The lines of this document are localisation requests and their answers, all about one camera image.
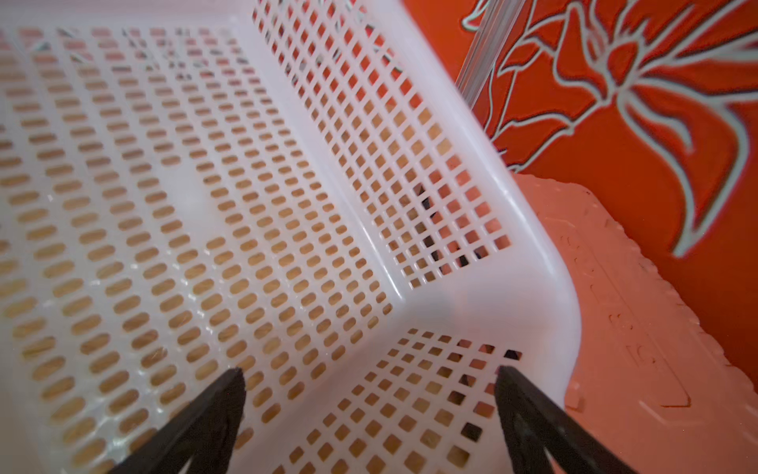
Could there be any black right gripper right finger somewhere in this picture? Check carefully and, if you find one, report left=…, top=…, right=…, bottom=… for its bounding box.
left=495, top=365, right=634, bottom=473

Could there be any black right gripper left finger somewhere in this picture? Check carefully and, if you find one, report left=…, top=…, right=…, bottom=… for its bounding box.
left=111, top=369, right=246, bottom=473

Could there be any white plastic perforated basket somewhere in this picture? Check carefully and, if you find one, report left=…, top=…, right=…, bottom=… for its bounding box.
left=1, top=1, right=580, bottom=473

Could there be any red plastic tool case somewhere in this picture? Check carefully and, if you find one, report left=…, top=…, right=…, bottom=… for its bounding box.
left=516, top=175, right=757, bottom=473

